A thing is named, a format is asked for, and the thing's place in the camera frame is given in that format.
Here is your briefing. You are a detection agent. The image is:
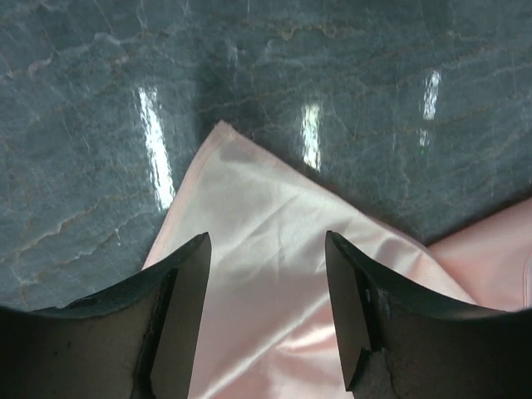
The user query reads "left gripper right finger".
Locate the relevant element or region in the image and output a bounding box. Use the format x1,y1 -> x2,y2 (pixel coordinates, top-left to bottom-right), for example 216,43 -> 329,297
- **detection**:
325,232 -> 531,398

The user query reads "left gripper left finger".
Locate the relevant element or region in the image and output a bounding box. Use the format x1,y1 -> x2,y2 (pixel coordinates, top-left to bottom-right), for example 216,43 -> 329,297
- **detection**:
1,234 -> 211,398

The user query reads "light pink satin napkin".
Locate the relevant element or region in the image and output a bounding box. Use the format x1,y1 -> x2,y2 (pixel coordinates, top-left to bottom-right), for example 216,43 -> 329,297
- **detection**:
146,122 -> 531,398

